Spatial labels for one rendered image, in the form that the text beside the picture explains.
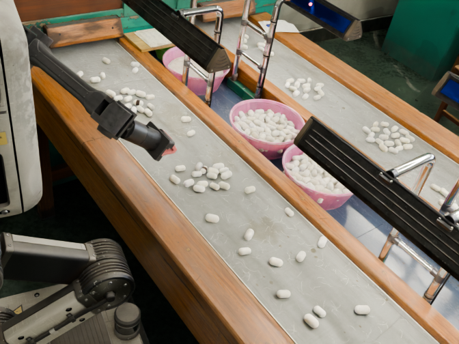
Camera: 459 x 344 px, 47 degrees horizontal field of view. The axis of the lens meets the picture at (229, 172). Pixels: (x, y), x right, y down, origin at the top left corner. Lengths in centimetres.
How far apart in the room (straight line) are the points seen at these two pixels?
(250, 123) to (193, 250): 65
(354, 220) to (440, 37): 269
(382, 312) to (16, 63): 102
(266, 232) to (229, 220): 11
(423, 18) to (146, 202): 318
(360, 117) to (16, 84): 151
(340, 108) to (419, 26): 230
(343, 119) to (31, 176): 138
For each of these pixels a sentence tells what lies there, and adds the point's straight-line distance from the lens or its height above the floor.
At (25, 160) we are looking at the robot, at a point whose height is 125.
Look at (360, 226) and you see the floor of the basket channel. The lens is 167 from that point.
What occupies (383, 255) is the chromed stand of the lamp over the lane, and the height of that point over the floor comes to 78.
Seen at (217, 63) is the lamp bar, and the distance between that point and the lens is 148.
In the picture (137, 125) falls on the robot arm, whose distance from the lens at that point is 132.
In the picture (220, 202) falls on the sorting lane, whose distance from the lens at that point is 151.
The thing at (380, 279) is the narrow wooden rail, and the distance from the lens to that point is 142.
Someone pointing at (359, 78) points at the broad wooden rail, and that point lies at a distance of 226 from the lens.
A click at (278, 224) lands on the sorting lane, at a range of 148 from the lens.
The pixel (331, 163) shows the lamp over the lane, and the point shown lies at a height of 107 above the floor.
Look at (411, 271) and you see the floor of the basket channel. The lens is 161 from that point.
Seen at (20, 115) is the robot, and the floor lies 132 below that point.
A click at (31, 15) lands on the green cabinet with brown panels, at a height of 89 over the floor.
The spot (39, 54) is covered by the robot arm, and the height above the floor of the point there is 106.
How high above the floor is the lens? 176
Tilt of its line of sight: 39 degrees down
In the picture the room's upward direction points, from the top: 11 degrees clockwise
